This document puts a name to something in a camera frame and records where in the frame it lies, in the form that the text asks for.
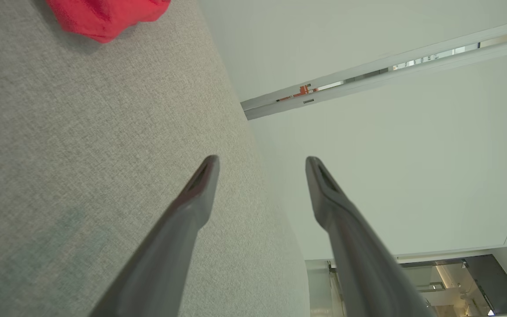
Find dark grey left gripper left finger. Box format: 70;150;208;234
90;155;220;317

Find grey metal partition frame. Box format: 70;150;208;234
240;18;507;121

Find red shorts with white stripes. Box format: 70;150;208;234
46;0;171;44

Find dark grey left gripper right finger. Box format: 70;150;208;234
305;156;437;317

